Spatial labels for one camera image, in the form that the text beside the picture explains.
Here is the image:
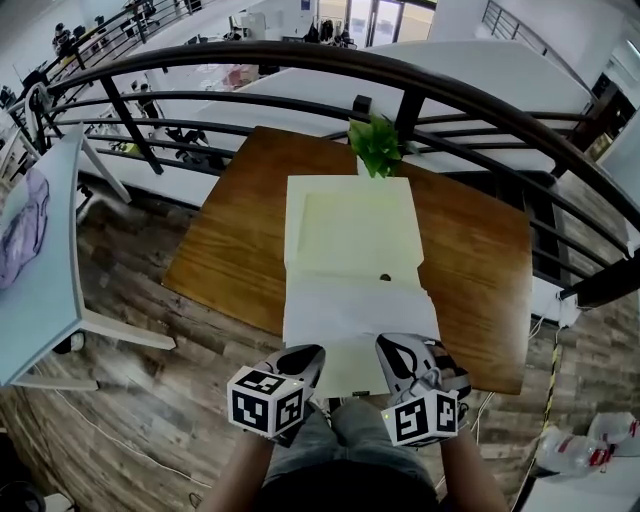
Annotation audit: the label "white gripper camera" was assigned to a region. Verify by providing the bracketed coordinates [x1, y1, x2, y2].
[410, 367, 445, 394]

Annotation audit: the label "clear plastic bag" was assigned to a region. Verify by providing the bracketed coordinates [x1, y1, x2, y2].
[537, 424, 617, 477]

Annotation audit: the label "white power adapter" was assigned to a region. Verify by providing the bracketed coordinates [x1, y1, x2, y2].
[556, 291, 582, 329]

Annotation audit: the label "person's right forearm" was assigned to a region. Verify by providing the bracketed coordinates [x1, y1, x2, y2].
[437, 424, 512, 512]

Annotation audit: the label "purple cloth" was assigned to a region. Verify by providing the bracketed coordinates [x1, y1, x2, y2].
[0, 167, 52, 292]

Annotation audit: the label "black round device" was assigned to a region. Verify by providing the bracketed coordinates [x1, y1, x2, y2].
[0, 479, 47, 512]

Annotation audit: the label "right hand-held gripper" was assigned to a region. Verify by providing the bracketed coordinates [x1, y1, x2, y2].
[374, 333, 474, 449]

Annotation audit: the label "black stair railing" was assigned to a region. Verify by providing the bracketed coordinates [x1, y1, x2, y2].
[482, 0, 586, 84]

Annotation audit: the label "white hanging cable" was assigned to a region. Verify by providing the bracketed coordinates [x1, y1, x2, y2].
[469, 294, 562, 432]

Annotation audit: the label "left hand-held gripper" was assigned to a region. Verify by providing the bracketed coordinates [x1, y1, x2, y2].
[226, 343, 327, 449]

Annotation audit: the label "light blue table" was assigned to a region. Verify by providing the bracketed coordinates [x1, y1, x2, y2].
[0, 122, 178, 392]

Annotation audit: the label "person's left forearm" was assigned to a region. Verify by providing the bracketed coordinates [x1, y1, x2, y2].
[197, 432, 277, 512]

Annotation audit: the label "white A4 paper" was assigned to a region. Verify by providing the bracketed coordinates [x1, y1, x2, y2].
[282, 279, 442, 349]

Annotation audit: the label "white box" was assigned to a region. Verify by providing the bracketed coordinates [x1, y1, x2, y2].
[514, 474, 640, 512]

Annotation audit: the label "black curved metal railing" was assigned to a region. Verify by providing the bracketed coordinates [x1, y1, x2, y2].
[29, 40, 640, 309]

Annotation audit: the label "person's shirt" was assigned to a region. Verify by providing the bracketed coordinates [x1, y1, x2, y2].
[262, 459, 439, 512]

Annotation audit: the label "thin white floor cable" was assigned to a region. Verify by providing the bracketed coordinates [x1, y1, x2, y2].
[49, 384, 217, 490]

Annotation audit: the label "yellow black striped tape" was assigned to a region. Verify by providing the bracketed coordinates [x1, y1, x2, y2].
[541, 344, 562, 437]

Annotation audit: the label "person's grey denim shorts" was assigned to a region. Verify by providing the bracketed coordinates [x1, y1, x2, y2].
[259, 397, 442, 494]

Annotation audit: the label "green potted plant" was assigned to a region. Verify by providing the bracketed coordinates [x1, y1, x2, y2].
[347, 112, 419, 181]

